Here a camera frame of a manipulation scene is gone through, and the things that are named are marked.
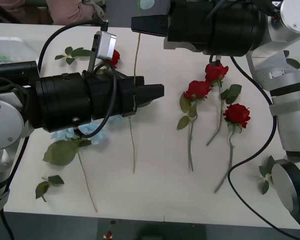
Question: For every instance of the person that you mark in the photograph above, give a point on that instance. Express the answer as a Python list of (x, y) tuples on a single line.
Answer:
[(65, 11)]

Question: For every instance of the red round button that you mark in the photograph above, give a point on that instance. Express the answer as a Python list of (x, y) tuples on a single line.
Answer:
[(107, 235)]

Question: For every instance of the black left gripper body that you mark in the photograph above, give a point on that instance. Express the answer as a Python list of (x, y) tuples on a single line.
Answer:
[(107, 100)]

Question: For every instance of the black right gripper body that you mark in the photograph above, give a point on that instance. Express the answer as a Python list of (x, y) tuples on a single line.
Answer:
[(190, 22)]

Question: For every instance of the pale grey left wrist camera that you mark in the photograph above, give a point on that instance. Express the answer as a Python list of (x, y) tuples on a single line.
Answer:
[(107, 45)]

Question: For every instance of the pale blue flower large leaf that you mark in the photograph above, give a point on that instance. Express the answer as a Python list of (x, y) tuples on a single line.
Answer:
[(61, 152)]

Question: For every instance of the pale blue flower long stem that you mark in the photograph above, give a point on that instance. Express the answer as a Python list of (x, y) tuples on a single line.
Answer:
[(147, 3)]

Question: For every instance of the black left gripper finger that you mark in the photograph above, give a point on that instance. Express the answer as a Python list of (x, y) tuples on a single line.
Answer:
[(153, 91)]

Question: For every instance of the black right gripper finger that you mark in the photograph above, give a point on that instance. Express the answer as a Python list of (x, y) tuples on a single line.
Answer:
[(150, 25)]

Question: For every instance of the silver and black left arm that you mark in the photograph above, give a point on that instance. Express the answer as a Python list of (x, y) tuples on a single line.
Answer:
[(62, 102)]

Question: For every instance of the loose green leaf twig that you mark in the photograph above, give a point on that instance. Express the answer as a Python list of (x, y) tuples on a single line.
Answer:
[(41, 188), (77, 52), (265, 187)]

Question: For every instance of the shallow white box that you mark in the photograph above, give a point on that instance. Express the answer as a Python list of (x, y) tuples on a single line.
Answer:
[(10, 47)]

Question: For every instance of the silver and black right arm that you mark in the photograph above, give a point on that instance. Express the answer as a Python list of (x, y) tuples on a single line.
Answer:
[(292, 117)]

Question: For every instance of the red rose green stem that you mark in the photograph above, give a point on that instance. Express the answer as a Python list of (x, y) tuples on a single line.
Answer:
[(115, 57), (237, 115), (216, 73), (197, 90)]

